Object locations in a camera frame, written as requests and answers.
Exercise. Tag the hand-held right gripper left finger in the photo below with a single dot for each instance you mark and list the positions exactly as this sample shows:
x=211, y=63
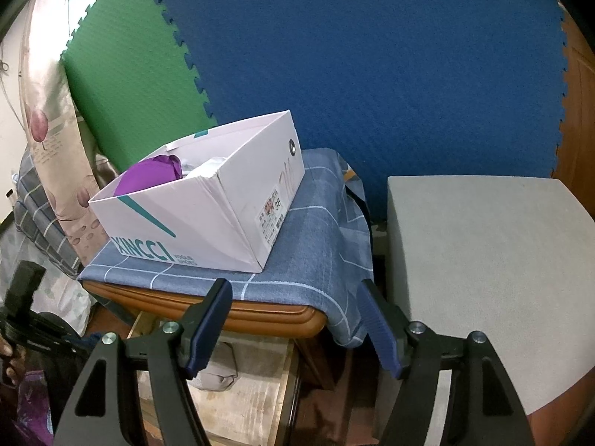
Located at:
x=209, y=330

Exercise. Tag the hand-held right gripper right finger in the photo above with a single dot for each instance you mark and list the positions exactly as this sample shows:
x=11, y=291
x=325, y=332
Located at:
x=379, y=330

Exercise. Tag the wooden drawer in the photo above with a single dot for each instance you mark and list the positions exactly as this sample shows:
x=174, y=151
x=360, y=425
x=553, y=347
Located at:
x=251, y=399

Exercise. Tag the white shoe box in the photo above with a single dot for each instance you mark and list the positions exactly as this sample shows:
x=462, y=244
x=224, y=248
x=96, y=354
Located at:
x=209, y=213

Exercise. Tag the white underwear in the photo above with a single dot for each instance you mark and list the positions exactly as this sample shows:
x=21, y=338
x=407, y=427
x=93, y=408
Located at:
x=204, y=167

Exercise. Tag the purple underwear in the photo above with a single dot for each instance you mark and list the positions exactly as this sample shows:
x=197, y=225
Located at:
x=148, y=172

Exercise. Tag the person's left hand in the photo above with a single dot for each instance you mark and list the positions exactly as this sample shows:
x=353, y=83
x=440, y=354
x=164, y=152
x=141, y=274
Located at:
x=7, y=357

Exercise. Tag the white bedsheet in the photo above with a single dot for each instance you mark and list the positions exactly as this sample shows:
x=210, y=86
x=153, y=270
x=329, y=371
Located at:
x=60, y=297

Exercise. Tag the wooden nightstand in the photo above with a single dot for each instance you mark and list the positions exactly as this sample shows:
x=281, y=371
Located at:
x=260, y=313

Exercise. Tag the grey plaid quilt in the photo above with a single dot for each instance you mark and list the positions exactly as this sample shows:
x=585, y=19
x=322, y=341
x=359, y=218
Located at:
x=37, y=209

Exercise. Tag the blue plaid cloth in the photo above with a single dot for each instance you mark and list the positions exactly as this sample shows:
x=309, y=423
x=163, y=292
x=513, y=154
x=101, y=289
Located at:
x=307, y=251

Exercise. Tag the grey foam block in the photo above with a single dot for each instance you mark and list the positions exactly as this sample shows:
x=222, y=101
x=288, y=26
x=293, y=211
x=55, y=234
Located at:
x=474, y=251

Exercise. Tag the beige floral curtain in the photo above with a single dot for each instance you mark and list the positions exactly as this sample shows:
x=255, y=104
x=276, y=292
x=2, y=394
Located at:
x=51, y=116

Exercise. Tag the green foam mat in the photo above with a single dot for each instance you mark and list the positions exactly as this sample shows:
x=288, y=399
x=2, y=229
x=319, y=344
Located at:
x=135, y=65

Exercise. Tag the blue foam mat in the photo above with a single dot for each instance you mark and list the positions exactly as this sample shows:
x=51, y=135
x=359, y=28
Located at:
x=372, y=65

